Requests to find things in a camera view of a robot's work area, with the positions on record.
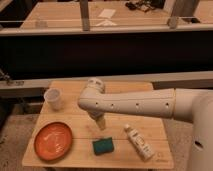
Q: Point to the green sponge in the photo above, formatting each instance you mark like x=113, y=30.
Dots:
x=103, y=146

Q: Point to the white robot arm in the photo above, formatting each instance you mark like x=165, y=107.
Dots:
x=190, y=105

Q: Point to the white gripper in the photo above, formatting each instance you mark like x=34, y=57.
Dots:
x=98, y=116

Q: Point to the grey metal post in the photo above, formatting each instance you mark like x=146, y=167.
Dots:
x=84, y=9

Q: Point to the metal clamp at left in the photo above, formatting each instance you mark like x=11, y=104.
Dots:
x=9, y=81

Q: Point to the dark clutter pile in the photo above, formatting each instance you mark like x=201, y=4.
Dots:
x=142, y=5

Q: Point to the orange ceramic bowl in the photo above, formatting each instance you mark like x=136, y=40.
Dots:
x=53, y=141

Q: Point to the white lotion bottle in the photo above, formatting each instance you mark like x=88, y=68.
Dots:
x=141, y=145

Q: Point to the grey metal bracket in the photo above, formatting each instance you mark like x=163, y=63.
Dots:
x=173, y=22

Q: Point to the white plastic cup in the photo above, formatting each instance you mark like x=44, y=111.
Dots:
x=53, y=98

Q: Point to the white paper sheet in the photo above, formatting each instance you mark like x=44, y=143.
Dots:
x=107, y=13

